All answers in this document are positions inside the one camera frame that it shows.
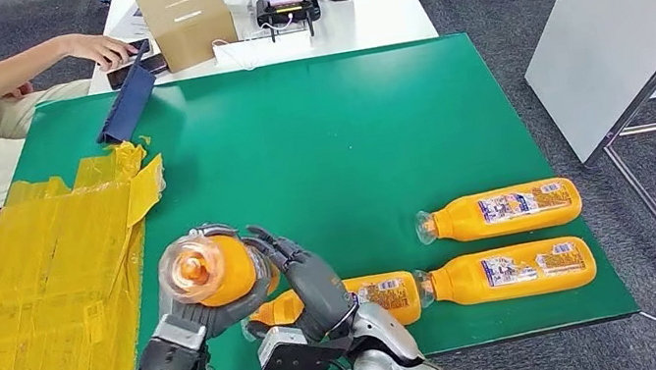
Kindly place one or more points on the printed paper sheet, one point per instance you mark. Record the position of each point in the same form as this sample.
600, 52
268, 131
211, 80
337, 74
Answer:
130, 24

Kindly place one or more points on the yellow taped cardboard sheet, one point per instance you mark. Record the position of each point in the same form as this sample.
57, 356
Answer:
22, 291

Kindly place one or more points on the person's left hand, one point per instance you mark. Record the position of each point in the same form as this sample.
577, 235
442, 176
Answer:
18, 92

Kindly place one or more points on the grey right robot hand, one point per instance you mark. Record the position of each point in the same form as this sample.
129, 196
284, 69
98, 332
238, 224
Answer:
319, 297

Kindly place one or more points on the orange detergent bottle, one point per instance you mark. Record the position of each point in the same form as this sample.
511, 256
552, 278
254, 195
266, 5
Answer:
233, 271
401, 315
463, 287
459, 225

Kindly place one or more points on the black phone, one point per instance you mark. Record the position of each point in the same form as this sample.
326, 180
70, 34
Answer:
120, 78
142, 45

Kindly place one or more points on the brown cardboard box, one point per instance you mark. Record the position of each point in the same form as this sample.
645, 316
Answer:
188, 28

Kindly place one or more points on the person's right forearm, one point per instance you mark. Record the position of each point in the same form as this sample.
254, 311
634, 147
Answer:
1, 74

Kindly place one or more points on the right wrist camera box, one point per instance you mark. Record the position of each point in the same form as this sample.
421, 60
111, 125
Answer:
295, 353

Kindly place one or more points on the dark blue folder stand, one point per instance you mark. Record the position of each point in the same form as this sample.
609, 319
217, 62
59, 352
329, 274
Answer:
127, 103

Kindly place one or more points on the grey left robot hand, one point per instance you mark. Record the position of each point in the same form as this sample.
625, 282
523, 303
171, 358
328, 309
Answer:
224, 318

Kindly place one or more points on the green table mat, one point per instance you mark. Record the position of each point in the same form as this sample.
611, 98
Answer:
328, 144

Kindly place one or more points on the black handheld controller with screen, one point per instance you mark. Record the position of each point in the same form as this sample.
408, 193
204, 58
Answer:
288, 15

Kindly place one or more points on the white table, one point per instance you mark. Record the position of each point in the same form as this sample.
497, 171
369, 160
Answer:
380, 17

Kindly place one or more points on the person's right hand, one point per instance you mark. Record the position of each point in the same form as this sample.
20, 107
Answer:
96, 49

